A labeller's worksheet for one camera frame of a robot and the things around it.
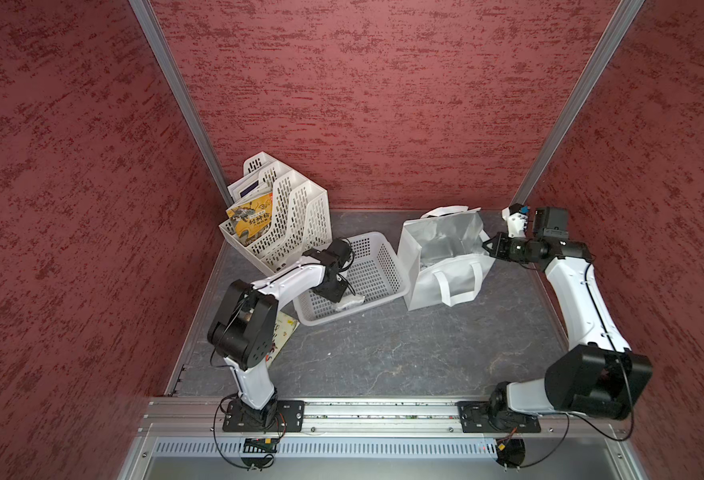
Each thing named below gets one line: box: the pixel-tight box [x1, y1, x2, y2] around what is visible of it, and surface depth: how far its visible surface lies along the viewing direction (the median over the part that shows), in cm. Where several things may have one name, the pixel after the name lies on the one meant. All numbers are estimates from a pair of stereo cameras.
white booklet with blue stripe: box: [227, 174, 274, 205], surface depth 97 cm
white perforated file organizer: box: [218, 151, 333, 271], surface depth 100 cm
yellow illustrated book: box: [226, 193, 273, 247], surface depth 99 cm
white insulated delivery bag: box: [398, 206, 496, 311], surface depth 81 cm
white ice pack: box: [335, 294, 365, 312], surface depth 91 cm
